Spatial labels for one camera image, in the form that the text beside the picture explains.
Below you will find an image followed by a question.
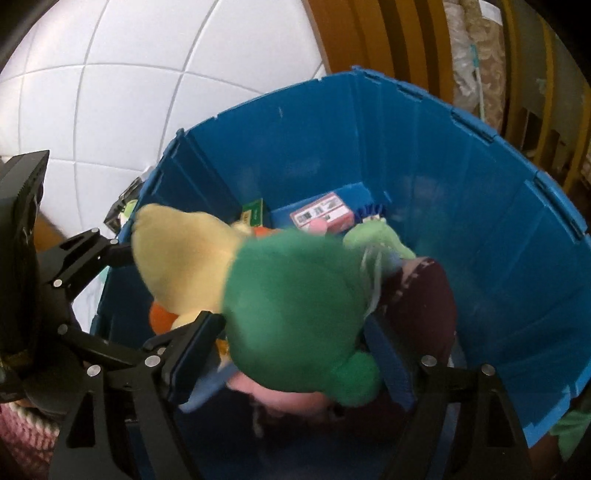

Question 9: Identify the pink tissue pack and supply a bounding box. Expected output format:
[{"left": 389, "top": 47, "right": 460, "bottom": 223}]
[{"left": 290, "top": 194, "right": 356, "bottom": 234}]

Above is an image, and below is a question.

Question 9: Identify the light blue cloth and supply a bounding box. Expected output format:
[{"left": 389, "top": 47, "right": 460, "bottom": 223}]
[{"left": 178, "top": 369, "right": 236, "bottom": 414}]

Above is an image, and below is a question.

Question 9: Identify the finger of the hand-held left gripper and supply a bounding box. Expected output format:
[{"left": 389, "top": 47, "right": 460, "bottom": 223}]
[
  {"left": 46, "top": 320, "right": 160, "bottom": 370},
  {"left": 37, "top": 227, "right": 136, "bottom": 303}
]

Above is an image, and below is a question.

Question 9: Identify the pink woven basket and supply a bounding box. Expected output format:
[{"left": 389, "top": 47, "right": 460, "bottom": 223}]
[{"left": 0, "top": 399, "right": 63, "bottom": 480}]

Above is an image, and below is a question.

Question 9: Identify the rolled beige fabric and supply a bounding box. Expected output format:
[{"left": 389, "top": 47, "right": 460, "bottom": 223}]
[{"left": 443, "top": 0, "right": 509, "bottom": 132}]

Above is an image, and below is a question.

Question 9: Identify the green cloth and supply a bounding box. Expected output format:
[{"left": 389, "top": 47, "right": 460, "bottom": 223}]
[{"left": 549, "top": 406, "right": 591, "bottom": 462}]

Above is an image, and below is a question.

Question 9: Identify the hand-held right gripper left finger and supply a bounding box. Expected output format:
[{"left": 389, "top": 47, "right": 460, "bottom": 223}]
[{"left": 53, "top": 310, "right": 227, "bottom": 480}]

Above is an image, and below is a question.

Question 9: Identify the dark plastic packet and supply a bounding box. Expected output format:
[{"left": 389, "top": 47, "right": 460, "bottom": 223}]
[{"left": 104, "top": 178, "right": 144, "bottom": 229}]

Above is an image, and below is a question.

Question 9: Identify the orange plush ball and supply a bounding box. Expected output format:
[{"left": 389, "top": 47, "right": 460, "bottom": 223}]
[{"left": 148, "top": 300, "right": 178, "bottom": 333}]

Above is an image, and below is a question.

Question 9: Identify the blue plastic crate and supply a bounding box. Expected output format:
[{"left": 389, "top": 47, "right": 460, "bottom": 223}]
[{"left": 90, "top": 65, "right": 587, "bottom": 448}]

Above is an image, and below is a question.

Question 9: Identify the green box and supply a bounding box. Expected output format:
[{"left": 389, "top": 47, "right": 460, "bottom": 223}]
[{"left": 239, "top": 198, "right": 271, "bottom": 229}]

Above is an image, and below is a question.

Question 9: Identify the wooden shelf frame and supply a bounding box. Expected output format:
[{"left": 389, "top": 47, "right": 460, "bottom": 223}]
[{"left": 302, "top": 0, "right": 591, "bottom": 195}]

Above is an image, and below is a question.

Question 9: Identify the lime green plush toy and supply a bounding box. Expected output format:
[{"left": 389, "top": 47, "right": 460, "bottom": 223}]
[{"left": 342, "top": 217, "right": 416, "bottom": 261}]

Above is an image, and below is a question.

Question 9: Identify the pink plush toy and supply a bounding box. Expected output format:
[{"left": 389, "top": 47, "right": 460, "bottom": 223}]
[{"left": 226, "top": 371, "right": 333, "bottom": 418}]

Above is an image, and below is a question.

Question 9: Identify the maroon plush toy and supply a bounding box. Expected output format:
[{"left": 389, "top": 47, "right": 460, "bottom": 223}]
[{"left": 369, "top": 256, "right": 460, "bottom": 370}]

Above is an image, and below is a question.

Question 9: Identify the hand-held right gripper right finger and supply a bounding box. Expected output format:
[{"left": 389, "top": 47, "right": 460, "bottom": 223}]
[{"left": 365, "top": 318, "right": 541, "bottom": 480}]

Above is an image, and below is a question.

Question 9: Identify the green and yellow plush toy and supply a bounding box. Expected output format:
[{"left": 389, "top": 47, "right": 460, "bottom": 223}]
[{"left": 131, "top": 203, "right": 384, "bottom": 409}]

